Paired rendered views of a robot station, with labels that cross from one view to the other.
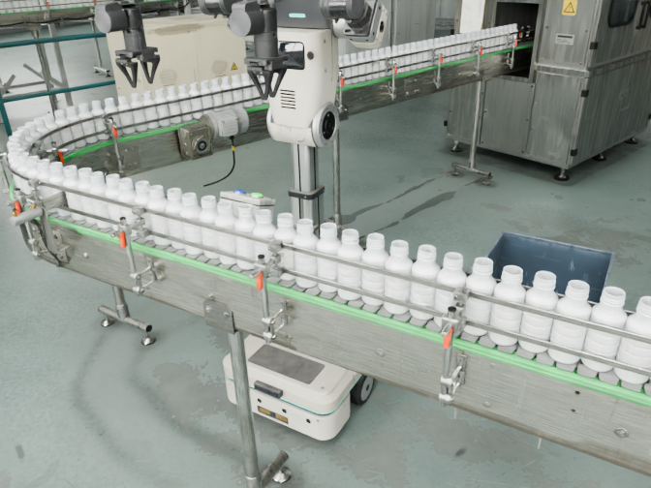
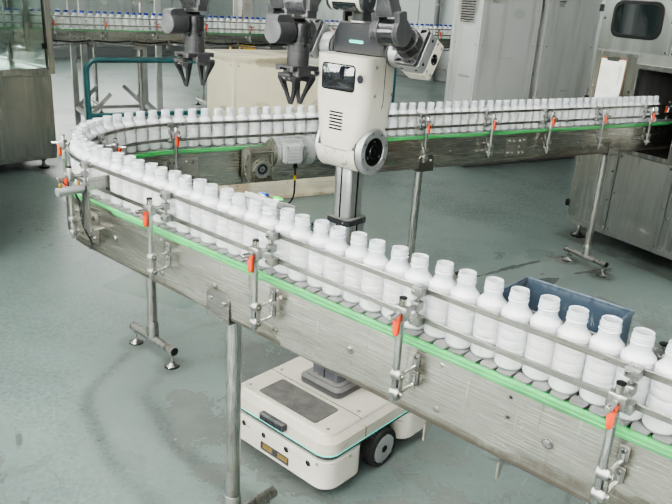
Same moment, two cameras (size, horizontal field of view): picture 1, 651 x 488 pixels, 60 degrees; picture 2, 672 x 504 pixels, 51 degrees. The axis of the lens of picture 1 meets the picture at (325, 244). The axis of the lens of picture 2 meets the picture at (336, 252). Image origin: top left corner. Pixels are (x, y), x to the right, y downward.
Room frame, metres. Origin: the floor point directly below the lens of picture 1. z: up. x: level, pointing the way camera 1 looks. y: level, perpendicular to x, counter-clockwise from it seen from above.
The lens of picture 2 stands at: (-0.43, -0.33, 1.68)
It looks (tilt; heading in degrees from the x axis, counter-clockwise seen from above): 20 degrees down; 10
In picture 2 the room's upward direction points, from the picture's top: 3 degrees clockwise
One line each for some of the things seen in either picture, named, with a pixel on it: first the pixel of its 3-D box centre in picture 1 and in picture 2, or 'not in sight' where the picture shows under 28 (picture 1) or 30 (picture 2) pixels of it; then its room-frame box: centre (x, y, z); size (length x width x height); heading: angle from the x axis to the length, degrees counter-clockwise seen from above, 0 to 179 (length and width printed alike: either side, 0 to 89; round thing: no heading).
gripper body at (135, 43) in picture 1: (135, 42); (194, 45); (1.63, 0.51, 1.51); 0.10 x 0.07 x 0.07; 150
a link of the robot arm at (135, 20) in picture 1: (129, 18); (192, 24); (1.63, 0.51, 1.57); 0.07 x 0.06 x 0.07; 151
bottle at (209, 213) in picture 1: (211, 227); (226, 218); (1.34, 0.30, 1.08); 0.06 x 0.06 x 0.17
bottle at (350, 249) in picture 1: (350, 264); (336, 260); (1.12, -0.06, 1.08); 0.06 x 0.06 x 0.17
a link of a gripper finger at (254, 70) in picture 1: (266, 79); (295, 86); (1.39, 0.13, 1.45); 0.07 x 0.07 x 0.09; 59
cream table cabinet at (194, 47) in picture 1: (183, 85); (277, 123); (5.49, 1.31, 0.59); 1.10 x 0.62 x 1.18; 131
